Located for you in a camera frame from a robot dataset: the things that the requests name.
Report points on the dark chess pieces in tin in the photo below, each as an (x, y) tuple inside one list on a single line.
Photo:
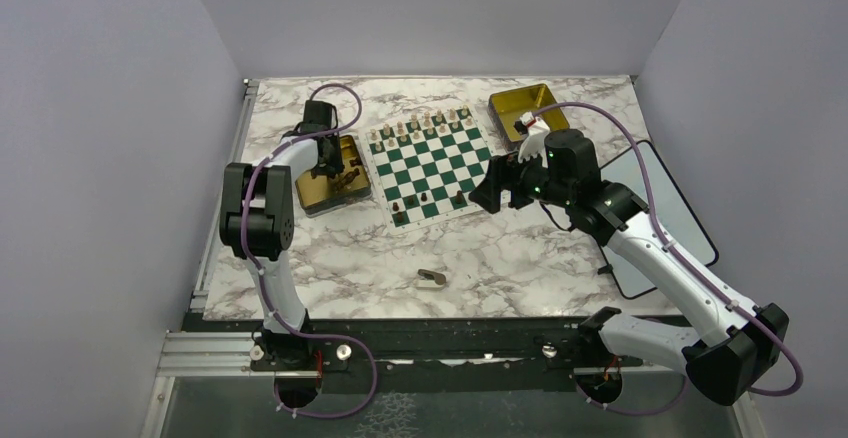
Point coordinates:
[(346, 180)]

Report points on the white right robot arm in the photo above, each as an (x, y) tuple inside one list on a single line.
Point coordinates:
[(729, 341)]

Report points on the white tablet with black frame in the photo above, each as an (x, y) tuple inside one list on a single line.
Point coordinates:
[(674, 213)]

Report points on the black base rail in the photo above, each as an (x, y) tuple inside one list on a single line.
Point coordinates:
[(435, 355)]

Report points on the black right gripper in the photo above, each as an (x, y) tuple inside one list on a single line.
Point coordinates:
[(498, 176)]

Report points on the gold tin with dark pieces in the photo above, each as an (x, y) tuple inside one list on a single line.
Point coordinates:
[(320, 194)]

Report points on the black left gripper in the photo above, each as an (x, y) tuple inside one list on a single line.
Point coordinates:
[(336, 165)]

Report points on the light wooden chess pieces row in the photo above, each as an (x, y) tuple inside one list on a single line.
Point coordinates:
[(452, 131)]

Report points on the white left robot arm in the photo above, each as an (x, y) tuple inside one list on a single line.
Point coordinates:
[(256, 218)]

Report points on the empty gold tin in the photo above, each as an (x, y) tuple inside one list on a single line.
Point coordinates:
[(506, 107)]

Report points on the green white chess board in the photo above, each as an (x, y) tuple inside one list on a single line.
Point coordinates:
[(396, 175)]

